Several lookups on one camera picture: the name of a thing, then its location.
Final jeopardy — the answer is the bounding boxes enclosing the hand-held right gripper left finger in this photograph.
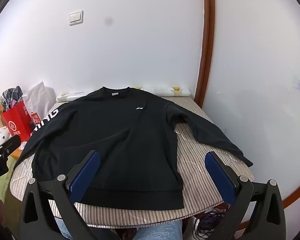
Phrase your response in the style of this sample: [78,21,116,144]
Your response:
[19,150,101,240]

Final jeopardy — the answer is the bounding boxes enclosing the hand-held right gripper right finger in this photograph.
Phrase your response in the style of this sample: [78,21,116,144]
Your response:
[205,151,287,240]

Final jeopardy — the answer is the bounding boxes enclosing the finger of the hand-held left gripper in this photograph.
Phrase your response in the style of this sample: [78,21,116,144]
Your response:
[0,135,22,157]

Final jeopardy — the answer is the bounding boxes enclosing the black sweatshirt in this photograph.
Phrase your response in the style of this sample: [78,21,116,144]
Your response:
[20,86,254,210]

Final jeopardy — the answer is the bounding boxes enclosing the striped quilted mat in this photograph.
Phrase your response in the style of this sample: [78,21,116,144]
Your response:
[9,95,255,228]

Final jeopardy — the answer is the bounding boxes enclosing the green cloth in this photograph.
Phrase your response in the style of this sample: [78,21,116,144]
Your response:
[0,164,17,207]

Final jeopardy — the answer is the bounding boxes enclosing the large red paper bag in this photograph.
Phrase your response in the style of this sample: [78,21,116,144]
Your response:
[1,100,33,142]

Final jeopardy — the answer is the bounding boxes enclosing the small red paper bag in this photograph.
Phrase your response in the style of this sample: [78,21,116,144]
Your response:
[30,112,41,128]

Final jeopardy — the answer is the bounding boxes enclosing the plaid cloth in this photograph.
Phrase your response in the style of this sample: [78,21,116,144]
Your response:
[0,86,24,112]

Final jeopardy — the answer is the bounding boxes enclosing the white plastic bag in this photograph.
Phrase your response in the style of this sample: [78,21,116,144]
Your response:
[22,81,57,121]

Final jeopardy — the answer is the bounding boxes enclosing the brown wooden baseboard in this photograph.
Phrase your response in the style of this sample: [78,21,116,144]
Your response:
[281,172,300,209]

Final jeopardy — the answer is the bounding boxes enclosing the person's leg in jeans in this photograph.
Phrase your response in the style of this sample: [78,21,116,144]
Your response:
[134,220,183,240]

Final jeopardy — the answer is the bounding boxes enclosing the rolled fruit print tablecloth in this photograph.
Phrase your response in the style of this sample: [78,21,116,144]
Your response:
[56,87,192,103]

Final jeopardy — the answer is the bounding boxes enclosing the tangle of cables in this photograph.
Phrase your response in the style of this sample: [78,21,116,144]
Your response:
[192,204,231,240]

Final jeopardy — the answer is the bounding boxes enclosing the brown wooden door frame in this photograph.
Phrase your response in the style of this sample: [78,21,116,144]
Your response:
[193,0,216,109]

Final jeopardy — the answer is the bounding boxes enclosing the white light switch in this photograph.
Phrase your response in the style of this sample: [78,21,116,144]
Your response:
[69,10,84,26]

